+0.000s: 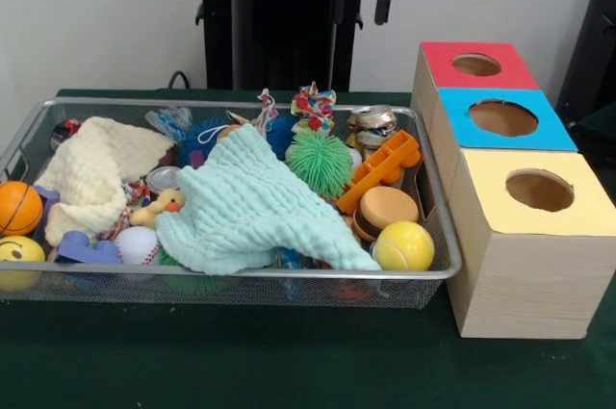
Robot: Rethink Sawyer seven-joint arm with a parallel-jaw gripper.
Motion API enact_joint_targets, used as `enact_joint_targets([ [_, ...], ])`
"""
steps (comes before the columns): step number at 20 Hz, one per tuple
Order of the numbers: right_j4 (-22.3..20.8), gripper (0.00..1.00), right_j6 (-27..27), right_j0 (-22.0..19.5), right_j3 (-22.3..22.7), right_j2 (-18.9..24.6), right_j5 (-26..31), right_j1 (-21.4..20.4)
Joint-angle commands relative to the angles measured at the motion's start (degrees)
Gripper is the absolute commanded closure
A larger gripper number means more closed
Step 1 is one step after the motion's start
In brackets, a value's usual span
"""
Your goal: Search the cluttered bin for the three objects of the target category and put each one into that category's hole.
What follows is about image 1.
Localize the mint green waffle cloth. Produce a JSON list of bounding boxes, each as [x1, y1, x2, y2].
[[154, 122, 384, 276]]

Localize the yellow plush duck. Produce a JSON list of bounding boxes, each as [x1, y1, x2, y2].
[[128, 189, 187, 230]]

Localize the wooden box with three holes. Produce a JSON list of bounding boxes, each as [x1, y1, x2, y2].
[[409, 40, 616, 339]]

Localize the clear mesh bin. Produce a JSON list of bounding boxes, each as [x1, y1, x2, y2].
[[0, 95, 463, 310]]

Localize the crushed drink can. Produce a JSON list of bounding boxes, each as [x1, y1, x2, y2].
[[346, 104, 398, 149]]

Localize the orange plastic toy block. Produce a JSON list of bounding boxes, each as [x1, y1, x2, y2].
[[335, 129, 424, 216]]

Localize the green spiky rubber ball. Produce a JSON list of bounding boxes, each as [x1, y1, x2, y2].
[[287, 129, 355, 200]]

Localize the toy hamburger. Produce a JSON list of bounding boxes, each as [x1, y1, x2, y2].
[[351, 186, 420, 243]]

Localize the black upright panel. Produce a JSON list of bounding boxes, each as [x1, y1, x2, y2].
[[555, 0, 616, 115]]

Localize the yellow tennis ball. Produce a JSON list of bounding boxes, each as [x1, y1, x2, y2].
[[373, 220, 436, 271]]

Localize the dark green tablecloth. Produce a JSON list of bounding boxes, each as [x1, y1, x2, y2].
[[572, 103, 616, 174], [0, 87, 616, 409]]

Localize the cream waffle cloth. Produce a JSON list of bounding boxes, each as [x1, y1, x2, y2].
[[33, 115, 177, 247]]

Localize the white baseball toy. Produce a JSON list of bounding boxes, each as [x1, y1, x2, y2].
[[114, 225, 161, 266]]

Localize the orange basketball toy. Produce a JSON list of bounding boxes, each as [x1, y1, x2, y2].
[[0, 181, 44, 237]]

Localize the yellow smiley ball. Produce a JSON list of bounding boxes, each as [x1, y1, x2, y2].
[[0, 235, 47, 293]]

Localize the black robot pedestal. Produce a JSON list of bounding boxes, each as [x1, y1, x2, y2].
[[185, 0, 366, 91]]

